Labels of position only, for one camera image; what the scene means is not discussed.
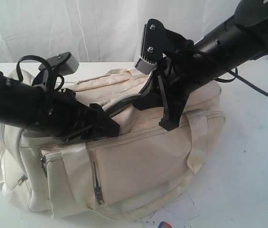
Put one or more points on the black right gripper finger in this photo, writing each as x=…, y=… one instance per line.
x=173, y=109
x=150, y=94

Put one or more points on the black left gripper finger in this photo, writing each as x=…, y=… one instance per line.
x=101, y=124
x=83, y=134

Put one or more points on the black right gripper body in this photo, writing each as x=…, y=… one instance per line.
x=175, y=58

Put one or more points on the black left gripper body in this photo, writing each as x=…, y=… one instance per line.
x=53, y=110

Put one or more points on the cream fabric duffel bag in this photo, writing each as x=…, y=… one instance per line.
x=122, y=178

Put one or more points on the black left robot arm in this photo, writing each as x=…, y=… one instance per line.
x=14, y=100

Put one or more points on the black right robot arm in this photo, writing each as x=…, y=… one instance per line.
x=240, y=38

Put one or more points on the white paper card with logo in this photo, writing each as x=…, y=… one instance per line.
x=174, y=215

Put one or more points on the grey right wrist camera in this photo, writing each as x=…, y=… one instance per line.
x=141, y=63

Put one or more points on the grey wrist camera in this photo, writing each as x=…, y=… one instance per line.
x=69, y=65
x=141, y=63

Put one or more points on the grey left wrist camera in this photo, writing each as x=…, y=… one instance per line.
x=69, y=65

